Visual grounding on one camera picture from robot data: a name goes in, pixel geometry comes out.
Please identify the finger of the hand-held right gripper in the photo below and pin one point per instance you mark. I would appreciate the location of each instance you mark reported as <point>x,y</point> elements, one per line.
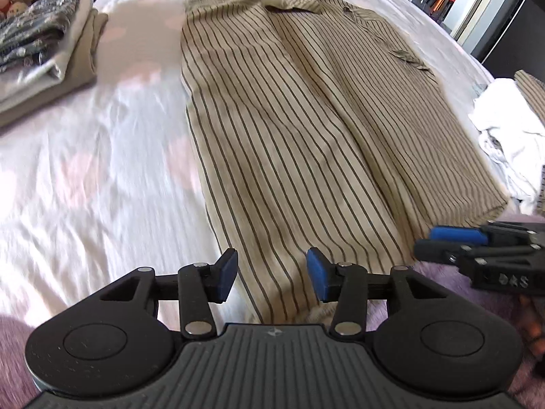
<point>434,251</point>
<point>455,234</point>

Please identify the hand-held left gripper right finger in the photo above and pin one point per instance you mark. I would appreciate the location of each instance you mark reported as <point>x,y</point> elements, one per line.
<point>317,275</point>

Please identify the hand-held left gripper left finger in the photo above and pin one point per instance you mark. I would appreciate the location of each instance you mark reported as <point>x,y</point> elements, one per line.
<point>228,275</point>

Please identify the beige striped shirt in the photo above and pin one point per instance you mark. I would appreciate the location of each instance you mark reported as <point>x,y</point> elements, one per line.
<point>298,136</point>

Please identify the crumpled white cloth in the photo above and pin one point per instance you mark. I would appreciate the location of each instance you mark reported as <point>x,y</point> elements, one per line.
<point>511,136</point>

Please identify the bed with pink dotted sheet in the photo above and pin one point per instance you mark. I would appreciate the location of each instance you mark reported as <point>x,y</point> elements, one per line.
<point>106,179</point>

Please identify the purple fleece garment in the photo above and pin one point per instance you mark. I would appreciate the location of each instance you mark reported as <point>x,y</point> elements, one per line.
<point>12,349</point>

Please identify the beige folded garment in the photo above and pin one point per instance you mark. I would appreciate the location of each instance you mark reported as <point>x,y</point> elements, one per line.
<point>83,59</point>

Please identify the white folded garment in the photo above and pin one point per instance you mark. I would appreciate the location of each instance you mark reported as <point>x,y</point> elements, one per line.
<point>42,79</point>

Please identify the dark patterned folded garment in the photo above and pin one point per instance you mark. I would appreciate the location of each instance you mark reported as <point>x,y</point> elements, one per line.
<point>38,25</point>

